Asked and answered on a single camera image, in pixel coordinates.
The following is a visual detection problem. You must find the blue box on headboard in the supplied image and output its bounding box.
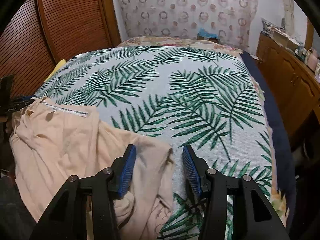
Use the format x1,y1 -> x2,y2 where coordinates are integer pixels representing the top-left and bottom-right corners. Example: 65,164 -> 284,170
197,28 -> 219,43

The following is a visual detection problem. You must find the yellow Pikachu plush toy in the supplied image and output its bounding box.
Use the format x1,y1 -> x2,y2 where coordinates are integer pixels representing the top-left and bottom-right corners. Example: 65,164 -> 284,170
45,59 -> 66,82

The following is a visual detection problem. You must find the dark blue mattress edge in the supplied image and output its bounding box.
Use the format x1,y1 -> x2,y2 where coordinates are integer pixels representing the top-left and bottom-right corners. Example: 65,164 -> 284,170
240,51 -> 297,205

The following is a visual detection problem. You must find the palm leaf print blanket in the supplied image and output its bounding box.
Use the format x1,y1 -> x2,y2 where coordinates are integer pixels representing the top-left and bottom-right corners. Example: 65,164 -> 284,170
36,45 -> 272,239

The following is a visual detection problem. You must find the patterned headboard cover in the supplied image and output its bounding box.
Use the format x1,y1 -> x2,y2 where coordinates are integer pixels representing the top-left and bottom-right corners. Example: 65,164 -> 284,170
119,0 -> 258,50

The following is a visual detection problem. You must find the peach cloth garment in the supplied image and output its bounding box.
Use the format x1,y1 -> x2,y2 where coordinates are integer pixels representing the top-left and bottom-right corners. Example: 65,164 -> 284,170
10,97 -> 174,239

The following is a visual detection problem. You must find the floral bed sheet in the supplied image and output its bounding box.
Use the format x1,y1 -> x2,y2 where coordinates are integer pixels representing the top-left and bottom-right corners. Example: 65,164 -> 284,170
119,36 -> 290,226

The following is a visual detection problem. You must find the brown louvered wardrobe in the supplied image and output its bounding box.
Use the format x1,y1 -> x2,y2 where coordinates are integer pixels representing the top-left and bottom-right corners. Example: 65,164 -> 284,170
1,0 -> 121,98

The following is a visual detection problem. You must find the beige curtain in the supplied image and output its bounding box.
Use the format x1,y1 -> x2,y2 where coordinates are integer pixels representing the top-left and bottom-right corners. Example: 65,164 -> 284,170
282,0 -> 295,36

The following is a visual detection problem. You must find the pink jar on sideboard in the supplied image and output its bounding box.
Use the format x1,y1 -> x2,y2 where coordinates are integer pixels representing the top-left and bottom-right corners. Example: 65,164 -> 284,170
306,49 -> 318,72

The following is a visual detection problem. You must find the wooden sideboard cabinet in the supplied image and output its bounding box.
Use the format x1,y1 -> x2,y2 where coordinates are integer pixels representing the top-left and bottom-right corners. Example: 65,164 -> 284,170
256,33 -> 319,137

